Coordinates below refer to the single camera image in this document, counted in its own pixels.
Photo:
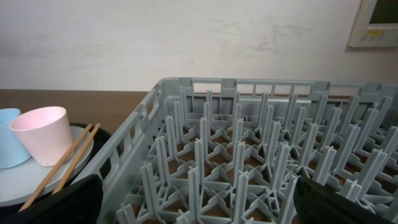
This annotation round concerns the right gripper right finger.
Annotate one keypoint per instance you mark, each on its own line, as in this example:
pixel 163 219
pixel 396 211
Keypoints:
pixel 316 204

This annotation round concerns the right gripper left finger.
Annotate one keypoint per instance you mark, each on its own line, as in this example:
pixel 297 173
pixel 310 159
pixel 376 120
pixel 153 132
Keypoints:
pixel 78 203

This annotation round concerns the wooden chopstick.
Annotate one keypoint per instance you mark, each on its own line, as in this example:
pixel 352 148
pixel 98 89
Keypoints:
pixel 55 168
pixel 76 160

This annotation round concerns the pink cup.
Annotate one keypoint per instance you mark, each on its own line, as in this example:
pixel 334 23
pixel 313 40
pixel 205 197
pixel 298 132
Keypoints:
pixel 45 133

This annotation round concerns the grey dishwasher rack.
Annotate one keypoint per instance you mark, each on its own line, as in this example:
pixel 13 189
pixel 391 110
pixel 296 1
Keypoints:
pixel 212 150

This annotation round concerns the round black serving tray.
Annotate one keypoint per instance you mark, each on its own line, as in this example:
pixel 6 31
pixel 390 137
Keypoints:
pixel 96 144

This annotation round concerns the light blue cup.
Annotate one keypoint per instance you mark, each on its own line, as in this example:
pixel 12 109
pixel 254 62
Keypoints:
pixel 13 153

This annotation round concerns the wall control panel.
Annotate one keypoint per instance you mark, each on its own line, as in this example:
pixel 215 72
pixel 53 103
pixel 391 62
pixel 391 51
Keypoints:
pixel 375 24

